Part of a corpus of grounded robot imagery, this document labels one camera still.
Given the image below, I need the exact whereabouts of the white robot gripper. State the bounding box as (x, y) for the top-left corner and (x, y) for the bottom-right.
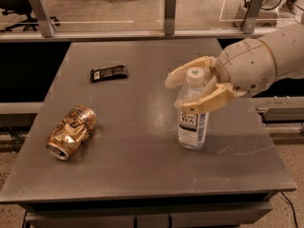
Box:
(165, 38), (276, 114)

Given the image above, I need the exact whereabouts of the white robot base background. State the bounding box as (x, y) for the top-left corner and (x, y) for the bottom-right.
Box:
(235, 0), (281, 27)

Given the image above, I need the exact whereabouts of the grey table drawer unit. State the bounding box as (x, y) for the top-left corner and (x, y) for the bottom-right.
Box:
(22, 200), (273, 228)

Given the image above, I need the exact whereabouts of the left metal rail bracket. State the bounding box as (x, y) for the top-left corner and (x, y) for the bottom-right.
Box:
(28, 0), (55, 38)

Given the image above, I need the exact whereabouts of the clear blue plastic bottle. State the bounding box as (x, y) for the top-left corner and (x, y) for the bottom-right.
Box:
(177, 67), (209, 150)

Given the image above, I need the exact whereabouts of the crushed orange soda can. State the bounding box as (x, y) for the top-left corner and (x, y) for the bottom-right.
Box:
(46, 105), (98, 161)

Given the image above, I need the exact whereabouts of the right metal rail bracket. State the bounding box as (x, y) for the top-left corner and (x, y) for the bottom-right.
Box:
(240, 0), (264, 34)

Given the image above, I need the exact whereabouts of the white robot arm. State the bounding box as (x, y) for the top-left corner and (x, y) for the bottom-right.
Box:
(165, 24), (304, 114)

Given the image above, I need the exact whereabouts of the black snack bar wrapper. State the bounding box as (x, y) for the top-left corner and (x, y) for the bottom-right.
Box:
(90, 65), (128, 83)

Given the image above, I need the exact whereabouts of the black floor cable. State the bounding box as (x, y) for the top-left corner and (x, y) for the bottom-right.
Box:
(280, 191), (299, 228)

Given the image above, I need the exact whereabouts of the middle metal rail bracket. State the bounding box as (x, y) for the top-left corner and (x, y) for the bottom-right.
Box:
(163, 0), (177, 35)

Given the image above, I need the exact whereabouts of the metal rail bracket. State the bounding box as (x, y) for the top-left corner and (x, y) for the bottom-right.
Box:
(28, 0), (55, 38)
(240, 0), (264, 34)
(163, 0), (177, 35)

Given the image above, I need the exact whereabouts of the clear glass barrier panel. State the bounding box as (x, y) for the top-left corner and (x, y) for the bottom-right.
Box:
(0, 0), (304, 33)

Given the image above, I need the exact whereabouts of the black office chair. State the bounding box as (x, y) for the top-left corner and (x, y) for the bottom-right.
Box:
(0, 0), (61, 33)

